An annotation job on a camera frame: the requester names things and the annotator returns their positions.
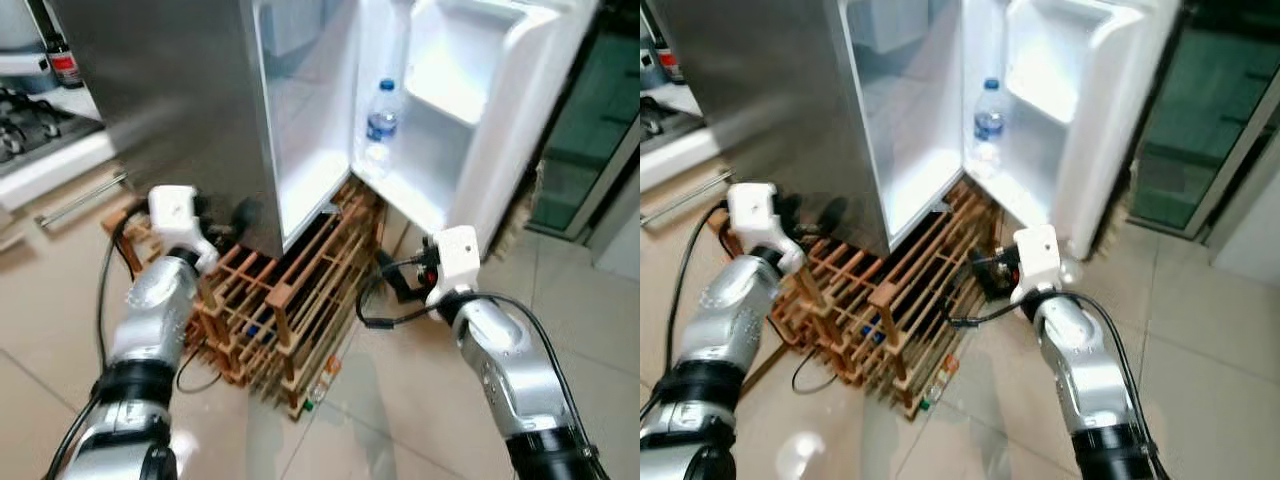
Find wooden slatted rack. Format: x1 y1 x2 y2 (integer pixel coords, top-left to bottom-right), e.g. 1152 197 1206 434
128 180 393 422
714 180 1003 422

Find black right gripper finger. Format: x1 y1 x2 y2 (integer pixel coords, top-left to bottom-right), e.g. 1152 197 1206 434
374 252 409 302
966 252 994 301

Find clear water bottle blue label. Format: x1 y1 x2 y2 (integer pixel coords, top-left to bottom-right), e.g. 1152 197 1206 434
971 77 1010 180
363 78 404 182

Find steel gas stove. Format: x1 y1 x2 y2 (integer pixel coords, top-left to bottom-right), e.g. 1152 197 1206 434
0 85 103 167
640 93 693 143

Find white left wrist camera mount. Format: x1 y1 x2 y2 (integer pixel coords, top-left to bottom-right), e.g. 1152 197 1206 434
147 184 222 273
726 182 807 274

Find small plastic bottle orange drink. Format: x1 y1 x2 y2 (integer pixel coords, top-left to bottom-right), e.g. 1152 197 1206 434
304 354 344 414
919 351 962 412

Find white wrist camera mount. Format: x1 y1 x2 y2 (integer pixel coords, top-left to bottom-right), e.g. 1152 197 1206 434
147 184 222 273
424 225 484 307
1009 224 1062 306
726 182 807 274

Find white freezer compartment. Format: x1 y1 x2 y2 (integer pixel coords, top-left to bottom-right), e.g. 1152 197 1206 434
262 0 327 57
850 0 931 55

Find silver mini fridge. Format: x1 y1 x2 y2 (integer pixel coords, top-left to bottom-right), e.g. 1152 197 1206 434
688 0 967 261
48 0 363 261

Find white fridge door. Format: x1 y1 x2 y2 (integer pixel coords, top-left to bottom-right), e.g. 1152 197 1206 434
350 0 603 259
962 0 1188 263

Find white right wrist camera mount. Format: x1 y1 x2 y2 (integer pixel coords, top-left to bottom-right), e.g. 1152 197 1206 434
1009 224 1062 306
424 225 484 307

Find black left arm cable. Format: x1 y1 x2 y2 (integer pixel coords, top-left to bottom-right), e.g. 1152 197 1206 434
94 203 223 397
664 198 833 397

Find dark bottle red label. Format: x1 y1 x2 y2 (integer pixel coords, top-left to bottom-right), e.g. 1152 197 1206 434
44 34 84 90
654 34 687 86

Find long metal cabinet handle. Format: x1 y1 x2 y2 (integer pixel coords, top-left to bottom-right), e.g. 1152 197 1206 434
667 169 734 227
38 171 130 230

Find green glass door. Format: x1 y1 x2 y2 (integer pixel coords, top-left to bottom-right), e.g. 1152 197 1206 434
527 4 641 243
1127 0 1280 243

